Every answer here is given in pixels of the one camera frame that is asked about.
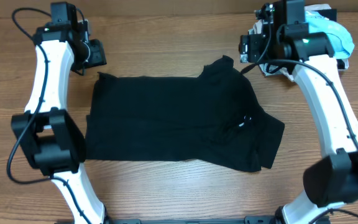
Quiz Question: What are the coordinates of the black t-shirt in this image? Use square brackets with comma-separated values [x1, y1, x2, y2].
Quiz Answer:
[86, 56, 285, 172]

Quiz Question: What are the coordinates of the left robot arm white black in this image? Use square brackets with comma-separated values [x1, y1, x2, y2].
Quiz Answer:
[7, 21, 109, 223]

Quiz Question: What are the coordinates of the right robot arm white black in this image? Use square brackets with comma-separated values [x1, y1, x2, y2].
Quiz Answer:
[239, 31, 358, 223]

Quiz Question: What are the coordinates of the beige folded garment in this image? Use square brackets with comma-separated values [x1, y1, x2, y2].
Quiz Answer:
[256, 4, 349, 82]

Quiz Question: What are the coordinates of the grey folded garment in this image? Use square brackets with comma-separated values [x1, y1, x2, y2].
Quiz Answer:
[248, 22, 282, 77]

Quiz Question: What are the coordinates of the black folded garment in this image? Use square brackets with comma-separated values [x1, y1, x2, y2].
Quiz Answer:
[318, 9, 346, 70]

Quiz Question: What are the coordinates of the light blue folded garment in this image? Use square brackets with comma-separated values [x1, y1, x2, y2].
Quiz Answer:
[305, 11, 355, 59]

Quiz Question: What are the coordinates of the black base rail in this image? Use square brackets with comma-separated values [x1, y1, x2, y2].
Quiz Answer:
[109, 215, 285, 224]

